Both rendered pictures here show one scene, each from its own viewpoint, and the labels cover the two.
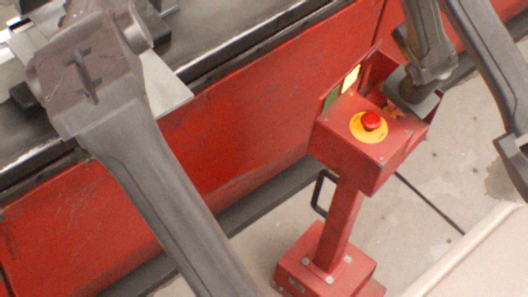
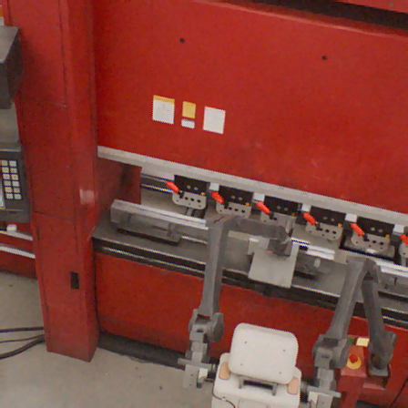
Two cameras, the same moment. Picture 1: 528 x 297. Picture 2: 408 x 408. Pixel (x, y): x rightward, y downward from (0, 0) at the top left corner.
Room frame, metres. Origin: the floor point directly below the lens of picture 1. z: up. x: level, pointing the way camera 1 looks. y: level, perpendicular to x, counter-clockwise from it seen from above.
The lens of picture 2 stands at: (-0.58, -1.29, 3.13)
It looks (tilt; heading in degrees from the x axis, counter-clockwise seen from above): 42 degrees down; 58
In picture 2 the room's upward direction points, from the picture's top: 6 degrees clockwise
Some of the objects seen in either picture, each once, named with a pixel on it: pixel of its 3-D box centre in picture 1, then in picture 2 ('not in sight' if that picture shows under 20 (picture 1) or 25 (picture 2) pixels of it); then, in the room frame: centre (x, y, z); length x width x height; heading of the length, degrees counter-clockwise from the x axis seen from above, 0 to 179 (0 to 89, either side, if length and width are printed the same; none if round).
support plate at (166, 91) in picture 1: (98, 68); (274, 260); (0.80, 0.27, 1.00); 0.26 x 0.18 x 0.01; 47
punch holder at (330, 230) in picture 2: not in sight; (326, 218); (1.03, 0.26, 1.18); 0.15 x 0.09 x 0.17; 137
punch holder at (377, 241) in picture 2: not in sight; (372, 228); (1.17, 0.12, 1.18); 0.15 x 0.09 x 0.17; 137
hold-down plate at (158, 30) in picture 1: (93, 63); (282, 265); (0.89, 0.31, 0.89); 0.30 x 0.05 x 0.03; 137
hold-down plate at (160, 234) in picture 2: not in sight; (148, 232); (0.42, 0.75, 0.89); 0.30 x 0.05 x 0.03; 137
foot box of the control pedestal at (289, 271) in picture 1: (332, 278); not in sight; (0.96, -0.23, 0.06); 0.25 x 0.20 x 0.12; 58
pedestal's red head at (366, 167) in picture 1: (375, 119); (362, 364); (0.97, -0.21, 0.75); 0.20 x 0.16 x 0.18; 148
